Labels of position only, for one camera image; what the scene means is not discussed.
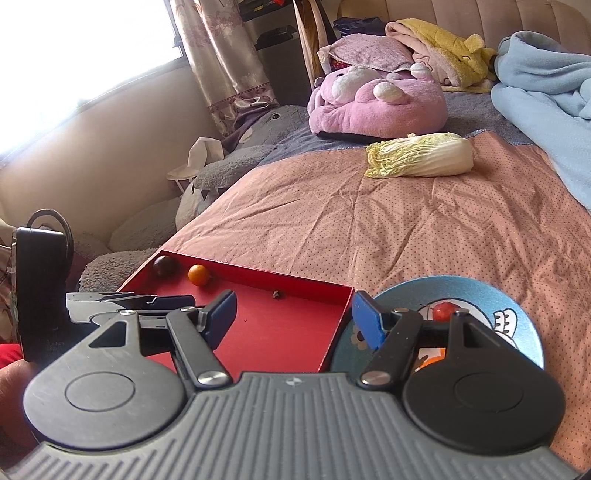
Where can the red cardboard tray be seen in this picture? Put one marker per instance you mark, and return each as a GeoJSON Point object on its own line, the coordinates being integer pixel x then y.
{"type": "Point", "coordinates": [277, 332]}

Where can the light blue blanket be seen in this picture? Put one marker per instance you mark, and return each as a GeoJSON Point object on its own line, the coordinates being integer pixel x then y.
{"type": "Point", "coordinates": [545, 101]}

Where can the beige tufted headboard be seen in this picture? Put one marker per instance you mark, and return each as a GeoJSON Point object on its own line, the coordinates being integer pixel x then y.
{"type": "Point", "coordinates": [461, 14]}

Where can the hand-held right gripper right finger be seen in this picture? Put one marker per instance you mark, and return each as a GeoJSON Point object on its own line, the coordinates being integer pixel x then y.
{"type": "Point", "coordinates": [367, 321]}

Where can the grey blue bed sheet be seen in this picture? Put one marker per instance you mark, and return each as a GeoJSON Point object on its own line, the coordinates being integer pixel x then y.
{"type": "Point", "coordinates": [471, 110]}

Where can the yellow hooded blanket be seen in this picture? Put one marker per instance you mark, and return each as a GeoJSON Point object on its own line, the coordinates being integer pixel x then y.
{"type": "Point", "coordinates": [452, 50]}

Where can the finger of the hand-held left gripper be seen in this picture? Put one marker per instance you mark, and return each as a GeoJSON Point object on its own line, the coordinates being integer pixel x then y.
{"type": "Point", "coordinates": [161, 302]}

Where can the pink dotted bedspread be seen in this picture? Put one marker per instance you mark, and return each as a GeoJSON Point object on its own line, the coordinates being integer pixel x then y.
{"type": "Point", "coordinates": [369, 230]}

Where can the pink towel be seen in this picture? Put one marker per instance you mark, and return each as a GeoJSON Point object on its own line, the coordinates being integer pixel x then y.
{"type": "Point", "coordinates": [369, 50]}

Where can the dark cabinet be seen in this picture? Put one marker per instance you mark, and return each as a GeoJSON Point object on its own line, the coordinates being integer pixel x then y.
{"type": "Point", "coordinates": [277, 60]}

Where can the small tangerine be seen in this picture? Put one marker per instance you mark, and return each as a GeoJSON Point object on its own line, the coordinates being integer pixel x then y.
{"type": "Point", "coordinates": [198, 273]}

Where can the grey plush toy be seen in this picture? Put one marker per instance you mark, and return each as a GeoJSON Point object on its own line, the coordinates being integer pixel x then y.
{"type": "Point", "coordinates": [244, 161]}

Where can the dark blue cloth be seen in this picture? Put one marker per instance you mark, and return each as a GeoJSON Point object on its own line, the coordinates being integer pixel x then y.
{"type": "Point", "coordinates": [358, 26]}

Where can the grey pillow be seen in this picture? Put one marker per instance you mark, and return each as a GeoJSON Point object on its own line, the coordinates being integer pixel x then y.
{"type": "Point", "coordinates": [143, 226]}

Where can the red tomato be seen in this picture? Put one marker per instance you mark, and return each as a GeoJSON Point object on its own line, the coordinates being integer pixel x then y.
{"type": "Point", "coordinates": [441, 311]}

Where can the floral curtain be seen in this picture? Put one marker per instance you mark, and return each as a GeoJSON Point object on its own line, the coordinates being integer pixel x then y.
{"type": "Point", "coordinates": [226, 60]}

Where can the window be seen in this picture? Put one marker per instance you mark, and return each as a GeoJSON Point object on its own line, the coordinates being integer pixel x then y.
{"type": "Point", "coordinates": [69, 55]}

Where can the blue cartoon plate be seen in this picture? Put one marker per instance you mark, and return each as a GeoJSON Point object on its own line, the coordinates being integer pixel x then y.
{"type": "Point", "coordinates": [461, 290]}

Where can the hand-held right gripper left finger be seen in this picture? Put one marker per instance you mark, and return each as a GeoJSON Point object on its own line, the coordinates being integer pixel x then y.
{"type": "Point", "coordinates": [222, 318]}

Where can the small dark purple tomato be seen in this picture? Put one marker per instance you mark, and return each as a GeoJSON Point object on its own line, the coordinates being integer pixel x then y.
{"type": "Point", "coordinates": [164, 266]}

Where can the tan flat board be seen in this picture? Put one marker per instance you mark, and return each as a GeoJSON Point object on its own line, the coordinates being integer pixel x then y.
{"type": "Point", "coordinates": [311, 37]}

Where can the grey fuzzy blanket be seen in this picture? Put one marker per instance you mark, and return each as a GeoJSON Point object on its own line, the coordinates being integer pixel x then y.
{"type": "Point", "coordinates": [115, 272]}

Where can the person's left hand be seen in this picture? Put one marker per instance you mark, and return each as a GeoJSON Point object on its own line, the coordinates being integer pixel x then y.
{"type": "Point", "coordinates": [14, 401]}

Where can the napa cabbage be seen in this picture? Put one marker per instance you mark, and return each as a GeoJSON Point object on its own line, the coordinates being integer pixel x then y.
{"type": "Point", "coordinates": [425, 154]}

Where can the pink plush toy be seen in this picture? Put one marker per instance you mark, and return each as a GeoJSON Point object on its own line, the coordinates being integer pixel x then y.
{"type": "Point", "coordinates": [378, 106]}

